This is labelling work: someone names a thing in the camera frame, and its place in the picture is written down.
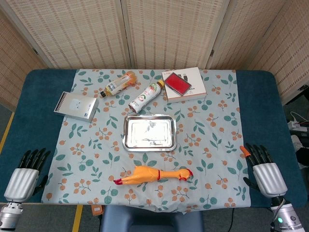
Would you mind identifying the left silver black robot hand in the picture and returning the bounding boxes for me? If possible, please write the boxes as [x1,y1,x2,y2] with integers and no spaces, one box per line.
[3,147,51,203]

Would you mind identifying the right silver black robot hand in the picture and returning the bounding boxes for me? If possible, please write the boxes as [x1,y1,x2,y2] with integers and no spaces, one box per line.
[239,143,288,198]

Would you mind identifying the yellow rubber chicken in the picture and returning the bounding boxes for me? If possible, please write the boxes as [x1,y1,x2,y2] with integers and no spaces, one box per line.
[113,165,194,186]

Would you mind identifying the metal tray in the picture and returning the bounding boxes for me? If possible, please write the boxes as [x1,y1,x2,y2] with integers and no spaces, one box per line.
[122,114,179,152]

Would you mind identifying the white power strip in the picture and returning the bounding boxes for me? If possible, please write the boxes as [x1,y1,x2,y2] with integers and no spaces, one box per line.
[287,120,309,132]

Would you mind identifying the blue table cover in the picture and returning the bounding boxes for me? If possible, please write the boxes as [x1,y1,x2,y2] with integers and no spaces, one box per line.
[0,69,309,209]

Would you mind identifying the small orange box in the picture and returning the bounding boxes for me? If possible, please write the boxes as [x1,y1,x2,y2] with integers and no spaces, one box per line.
[91,204,105,216]

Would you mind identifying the floral tablecloth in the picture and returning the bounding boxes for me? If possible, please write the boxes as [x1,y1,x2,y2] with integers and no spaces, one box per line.
[41,69,252,215]

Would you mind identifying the silver grey carton box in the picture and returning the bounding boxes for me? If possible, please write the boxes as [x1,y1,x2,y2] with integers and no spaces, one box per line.
[53,91,99,123]

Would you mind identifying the flat white cardboard box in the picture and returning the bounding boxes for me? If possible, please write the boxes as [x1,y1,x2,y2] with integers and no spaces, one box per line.
[161,67,207,103]

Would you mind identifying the blue padded seat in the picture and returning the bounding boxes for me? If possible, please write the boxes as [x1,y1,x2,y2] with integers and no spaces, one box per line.
[100,204,205,232]

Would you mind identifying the red flat case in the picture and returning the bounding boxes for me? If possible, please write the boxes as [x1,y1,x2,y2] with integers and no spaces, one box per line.
[163,72,193,97]

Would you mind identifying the orange juice bottle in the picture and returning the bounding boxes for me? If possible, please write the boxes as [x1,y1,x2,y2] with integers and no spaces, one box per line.
[99,70,138,99]

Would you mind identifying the white labelled drink bottle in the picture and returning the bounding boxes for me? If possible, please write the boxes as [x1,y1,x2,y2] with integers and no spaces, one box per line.
[128,81,165,114]

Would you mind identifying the woven folding screen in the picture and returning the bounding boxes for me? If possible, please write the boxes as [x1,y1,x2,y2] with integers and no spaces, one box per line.
[0,0,309,112]

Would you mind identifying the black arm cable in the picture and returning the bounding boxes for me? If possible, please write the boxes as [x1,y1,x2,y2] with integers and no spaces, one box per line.
[269,197,286,232]

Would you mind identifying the white cable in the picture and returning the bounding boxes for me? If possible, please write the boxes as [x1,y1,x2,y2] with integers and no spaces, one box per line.
[289,111,305,124]

